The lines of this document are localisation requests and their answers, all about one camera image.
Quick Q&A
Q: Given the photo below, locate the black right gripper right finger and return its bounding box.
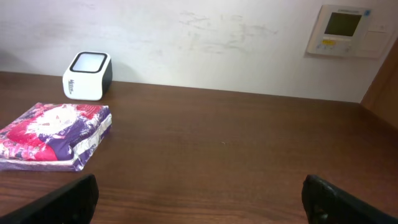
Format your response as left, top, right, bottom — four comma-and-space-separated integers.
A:
302, 175, 397, 224

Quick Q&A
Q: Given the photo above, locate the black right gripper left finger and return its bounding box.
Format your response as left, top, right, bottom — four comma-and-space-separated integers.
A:
1, 174, 99, 224

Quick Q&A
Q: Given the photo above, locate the red purple tissue pack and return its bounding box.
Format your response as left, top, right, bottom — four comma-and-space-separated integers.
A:
1, 103, 112, 172

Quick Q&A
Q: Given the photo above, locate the white black barcode scanner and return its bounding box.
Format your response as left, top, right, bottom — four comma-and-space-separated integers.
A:
62, 51, 113, 101

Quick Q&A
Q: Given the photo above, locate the brown wooden door frame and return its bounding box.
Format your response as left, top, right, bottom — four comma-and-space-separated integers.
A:
361, 40, 397, 128

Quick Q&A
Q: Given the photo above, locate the beige wall control panel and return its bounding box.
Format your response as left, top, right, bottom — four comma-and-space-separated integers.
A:
306, 4, 392, 58

